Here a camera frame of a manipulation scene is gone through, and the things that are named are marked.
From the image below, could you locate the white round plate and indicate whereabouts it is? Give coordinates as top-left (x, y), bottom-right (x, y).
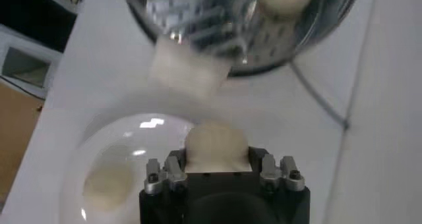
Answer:
top-left (59, 112), bottom-right (205, 224)

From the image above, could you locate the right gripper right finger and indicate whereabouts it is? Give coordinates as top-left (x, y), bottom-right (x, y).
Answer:
top-left (247, 146), bottom-right (307, 193)

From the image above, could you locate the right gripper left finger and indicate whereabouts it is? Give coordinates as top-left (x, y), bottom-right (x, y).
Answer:
top-left (144, 148), bottom-right (189, 196)

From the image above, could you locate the perforated stainless steamer basket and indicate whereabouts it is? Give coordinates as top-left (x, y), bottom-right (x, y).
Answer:
top-left (120, 0), bottom-right (363, 78)

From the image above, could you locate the black cooker power cord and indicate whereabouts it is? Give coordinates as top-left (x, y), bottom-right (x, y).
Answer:
top-left (289, 60), bottom-right (350, 130)

